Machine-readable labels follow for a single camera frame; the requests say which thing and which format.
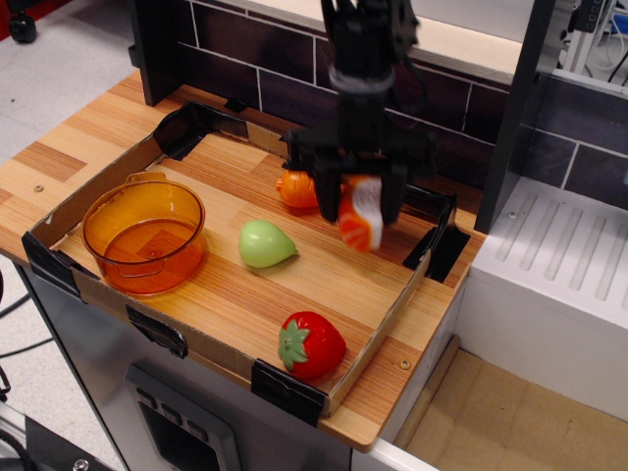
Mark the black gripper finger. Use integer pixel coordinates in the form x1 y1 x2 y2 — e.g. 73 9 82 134
381 164 408 226
313 166 342 222

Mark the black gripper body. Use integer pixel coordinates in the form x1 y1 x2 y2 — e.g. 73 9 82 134
285 92 437 183

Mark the salmon sushi toy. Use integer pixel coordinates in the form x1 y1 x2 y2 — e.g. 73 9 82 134
338 176 384 252

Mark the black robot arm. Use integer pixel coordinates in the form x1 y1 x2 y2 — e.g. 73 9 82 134
284 1 436 225

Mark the cardboard fence with black tape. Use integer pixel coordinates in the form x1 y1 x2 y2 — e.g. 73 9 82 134
23 102 483 444

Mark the orange transparent plastic pot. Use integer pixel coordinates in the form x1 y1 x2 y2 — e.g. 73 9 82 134
81 172 207 295

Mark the orange toy carrot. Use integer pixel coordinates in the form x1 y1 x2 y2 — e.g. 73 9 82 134
276 170 318 209

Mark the green toy pear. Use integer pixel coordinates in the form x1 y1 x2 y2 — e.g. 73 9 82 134
237 220 298 268

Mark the red toy strawberry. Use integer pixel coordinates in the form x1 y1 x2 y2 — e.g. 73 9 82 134
278 311 346 380

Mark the white toy sink drainboard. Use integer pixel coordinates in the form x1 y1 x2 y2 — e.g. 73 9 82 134
455 179 627 419

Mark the grey toy oven front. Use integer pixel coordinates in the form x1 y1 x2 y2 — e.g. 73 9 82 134
19 269 352 470

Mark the dark vertical post right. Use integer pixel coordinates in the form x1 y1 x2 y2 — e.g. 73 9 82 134
475 1 563 234

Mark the dark vertical post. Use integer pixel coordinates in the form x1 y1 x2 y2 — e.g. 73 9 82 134
127 0 194 106
475 1 563 234

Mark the dark vertical post left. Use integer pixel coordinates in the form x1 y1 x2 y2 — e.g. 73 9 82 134
127 0 194 106

